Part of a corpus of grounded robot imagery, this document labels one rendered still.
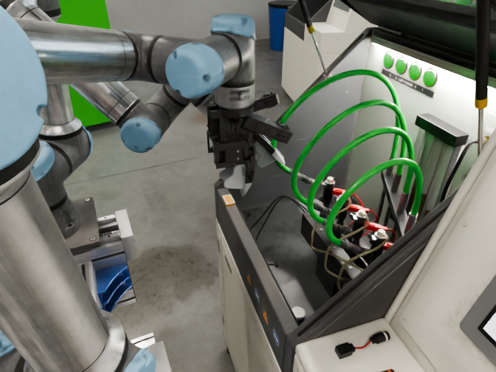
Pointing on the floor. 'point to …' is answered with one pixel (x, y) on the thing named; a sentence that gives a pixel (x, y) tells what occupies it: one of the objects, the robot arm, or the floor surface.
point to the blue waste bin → (277, 7)
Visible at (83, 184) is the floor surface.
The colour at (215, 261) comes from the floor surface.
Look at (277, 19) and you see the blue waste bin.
